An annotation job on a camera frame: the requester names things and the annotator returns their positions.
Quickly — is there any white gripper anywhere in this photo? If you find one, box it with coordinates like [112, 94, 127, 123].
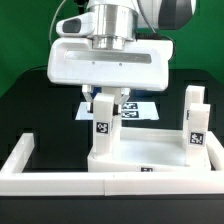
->
[47, 38, 173, 115]

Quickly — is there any white desk top tray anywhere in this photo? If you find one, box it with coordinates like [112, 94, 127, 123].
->
[87, 127, 211, 172]

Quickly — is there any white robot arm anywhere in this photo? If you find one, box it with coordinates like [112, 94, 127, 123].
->
[47, 0, 197, 108]

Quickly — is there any fiducial marker sheet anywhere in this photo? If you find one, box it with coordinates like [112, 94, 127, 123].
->
[75, 102, 159, 120]

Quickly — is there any white cable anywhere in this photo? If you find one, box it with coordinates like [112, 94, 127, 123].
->
[48, 0, 68, 48]

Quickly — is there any black cable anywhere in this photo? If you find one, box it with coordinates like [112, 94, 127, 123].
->
[13, 64, 49, 84]

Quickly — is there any white U-shaped fence frame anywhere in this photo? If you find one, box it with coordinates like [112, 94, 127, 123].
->
[0, 133, 224, 196]

